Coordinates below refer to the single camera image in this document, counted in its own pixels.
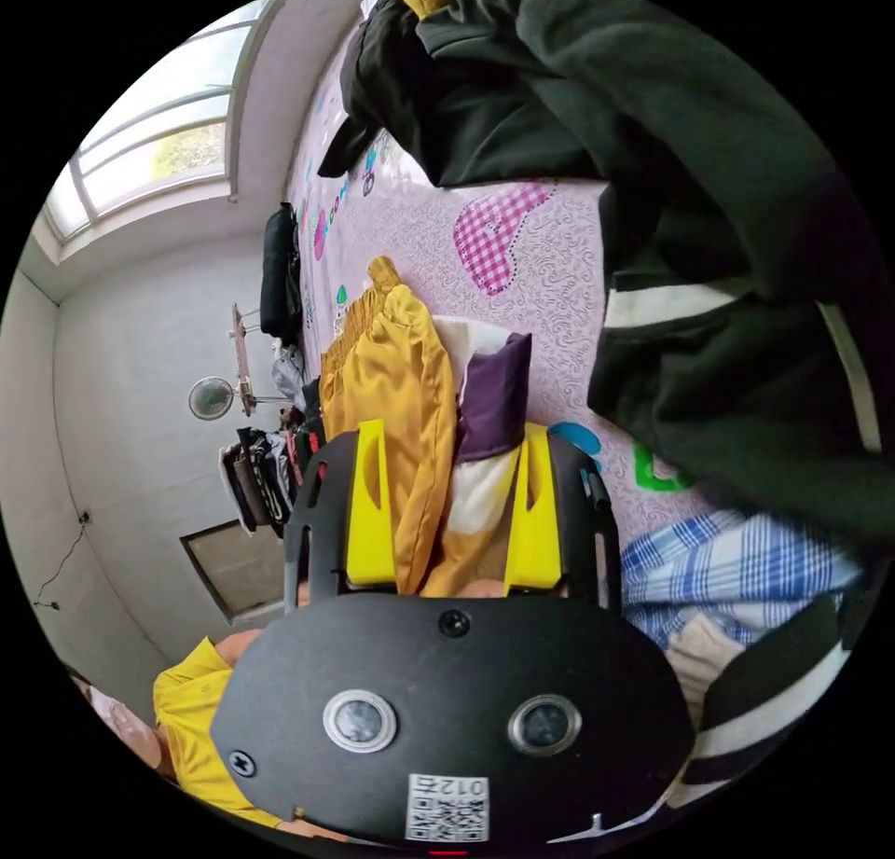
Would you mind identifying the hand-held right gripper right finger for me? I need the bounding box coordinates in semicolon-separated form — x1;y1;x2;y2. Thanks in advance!
503;422;564;589

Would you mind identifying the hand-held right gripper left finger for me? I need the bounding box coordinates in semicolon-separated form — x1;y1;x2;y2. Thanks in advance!
346;418;398;588

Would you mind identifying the bed with pink printed sheet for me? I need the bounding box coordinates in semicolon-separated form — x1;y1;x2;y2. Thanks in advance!
282;30;709;528

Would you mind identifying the standing fan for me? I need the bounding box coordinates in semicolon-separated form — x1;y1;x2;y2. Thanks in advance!
186;374;295;423

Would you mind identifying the window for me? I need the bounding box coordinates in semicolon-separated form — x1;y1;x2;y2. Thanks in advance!
41;0;278;244

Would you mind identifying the yellow jacket with purple panel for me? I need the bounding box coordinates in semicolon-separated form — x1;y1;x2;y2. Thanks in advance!
318;255;534;598

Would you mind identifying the shelf with clothes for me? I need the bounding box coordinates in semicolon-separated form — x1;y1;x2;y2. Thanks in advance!
217;376;330;540

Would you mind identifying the person's body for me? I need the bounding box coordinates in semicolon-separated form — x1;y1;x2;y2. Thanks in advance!
66;628;351;840

